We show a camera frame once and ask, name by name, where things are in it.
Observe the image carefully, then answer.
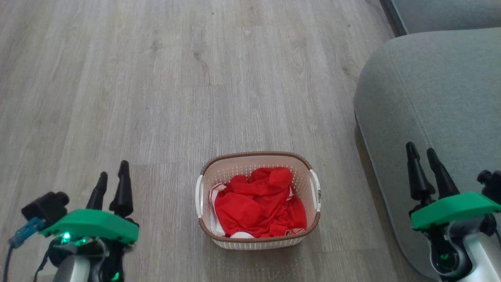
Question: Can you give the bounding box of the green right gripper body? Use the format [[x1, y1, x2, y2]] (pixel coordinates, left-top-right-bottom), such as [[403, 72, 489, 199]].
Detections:
[[409, 192, 501, 231]]

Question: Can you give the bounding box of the red and white garment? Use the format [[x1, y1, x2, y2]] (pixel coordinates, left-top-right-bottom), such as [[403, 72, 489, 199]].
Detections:
[[209, 167, 308, 239]]

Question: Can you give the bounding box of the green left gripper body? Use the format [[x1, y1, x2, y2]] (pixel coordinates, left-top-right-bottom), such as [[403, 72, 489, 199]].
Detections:
[[39, 209, 140, 246]]

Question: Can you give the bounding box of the grey fabric sofa seat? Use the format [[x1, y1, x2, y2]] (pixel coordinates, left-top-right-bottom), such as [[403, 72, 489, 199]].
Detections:
[[380, 0, 501, 38]]

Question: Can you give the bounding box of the white laundry basket brown rim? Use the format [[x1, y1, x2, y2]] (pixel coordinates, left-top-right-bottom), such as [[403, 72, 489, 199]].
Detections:
[[195, 151, 322, 250]]

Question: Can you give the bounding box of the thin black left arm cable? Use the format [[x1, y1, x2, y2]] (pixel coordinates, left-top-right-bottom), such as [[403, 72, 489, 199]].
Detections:
[[2, 245, 14, 282]]

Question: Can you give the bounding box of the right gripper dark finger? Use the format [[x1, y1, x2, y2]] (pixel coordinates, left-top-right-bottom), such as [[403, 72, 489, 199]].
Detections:
[[405, 142, 436, 205], [427, 148, 461, 199]]

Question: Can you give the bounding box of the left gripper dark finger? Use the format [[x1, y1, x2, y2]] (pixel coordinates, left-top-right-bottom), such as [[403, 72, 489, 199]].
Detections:
[[86, 172, 108, 211], [109, 160, 134, 218]]

